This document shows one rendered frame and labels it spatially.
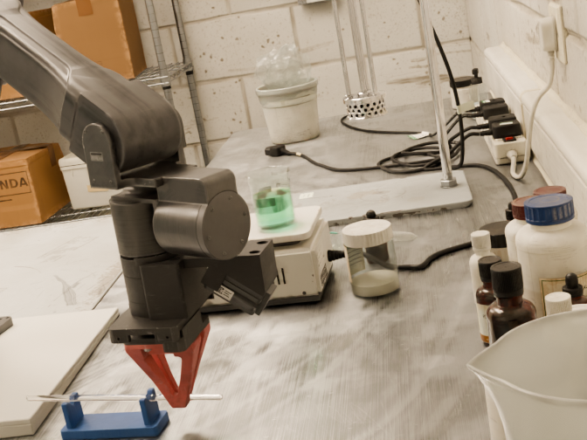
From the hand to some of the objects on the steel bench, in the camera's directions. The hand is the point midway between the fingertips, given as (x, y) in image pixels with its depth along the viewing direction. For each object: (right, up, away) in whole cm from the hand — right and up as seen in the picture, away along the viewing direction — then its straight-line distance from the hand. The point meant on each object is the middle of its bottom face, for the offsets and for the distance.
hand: (179, 397), depth 89 cm
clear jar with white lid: (+20, +8, +27) cm, 35 cm away
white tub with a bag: (+11, +35, +129) cm, 134 cm away
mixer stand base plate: (+24, +19, +65) cm, 72 cm away
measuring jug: (+32, -5, -29) cm, 44 cm away
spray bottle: (+50, +38, +115) cm, 131 cm away
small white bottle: (+34, +2, -5) cm, 35 cm away
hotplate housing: (+6, +7, +33) cm, 35 cm away
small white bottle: (+32, +7, +17) cm, 37 cm away
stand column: (+35, +22, +63) cm, 75 cm away
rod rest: (-6, -4, +3) cm, 8 cm away
